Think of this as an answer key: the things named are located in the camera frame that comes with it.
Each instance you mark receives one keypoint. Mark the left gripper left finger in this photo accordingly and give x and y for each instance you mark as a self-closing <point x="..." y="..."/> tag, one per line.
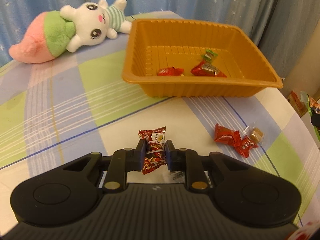
<point x="119" y="164"/>

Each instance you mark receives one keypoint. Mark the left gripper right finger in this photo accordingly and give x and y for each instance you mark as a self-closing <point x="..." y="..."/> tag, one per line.
<point x="196" y="168"/>

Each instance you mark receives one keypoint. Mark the red foil candy wrapper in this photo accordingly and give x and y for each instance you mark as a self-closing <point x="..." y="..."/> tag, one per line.
<point x="227" y="136"/>

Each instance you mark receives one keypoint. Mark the red candy wrapper white logo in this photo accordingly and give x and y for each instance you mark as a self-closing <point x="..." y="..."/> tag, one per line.
<point x="246" y="144"/>

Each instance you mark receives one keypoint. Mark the brown candy clear wrapper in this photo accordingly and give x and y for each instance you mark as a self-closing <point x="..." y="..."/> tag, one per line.
<point x="254" y="133"/>

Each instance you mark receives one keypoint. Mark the red crinkled candy wrapper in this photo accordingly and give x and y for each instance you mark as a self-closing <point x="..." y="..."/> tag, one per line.
<point x="170" y="71"/>

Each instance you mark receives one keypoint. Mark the clear black seaweed packet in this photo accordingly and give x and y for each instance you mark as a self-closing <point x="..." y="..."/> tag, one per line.
<point x="174" y="177"/>

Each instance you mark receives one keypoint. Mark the green candy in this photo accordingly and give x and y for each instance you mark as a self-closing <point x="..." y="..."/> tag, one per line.
<point x="209" y="55"/>

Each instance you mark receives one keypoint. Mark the checkered pastel tablecloth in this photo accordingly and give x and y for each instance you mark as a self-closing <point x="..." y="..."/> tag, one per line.
<point x="58" y="111"/>

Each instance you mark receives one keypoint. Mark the orange plastic tray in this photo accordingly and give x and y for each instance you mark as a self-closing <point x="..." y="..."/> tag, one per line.
<point x="160" y="43"/>

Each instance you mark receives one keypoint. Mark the white bunny carrot plush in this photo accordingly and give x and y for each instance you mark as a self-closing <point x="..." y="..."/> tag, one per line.
<point x="52" y="33"/>

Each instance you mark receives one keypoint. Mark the grey lace-trimmed curtain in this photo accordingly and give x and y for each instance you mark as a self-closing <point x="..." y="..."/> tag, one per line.
<point x="288" y="31"/>

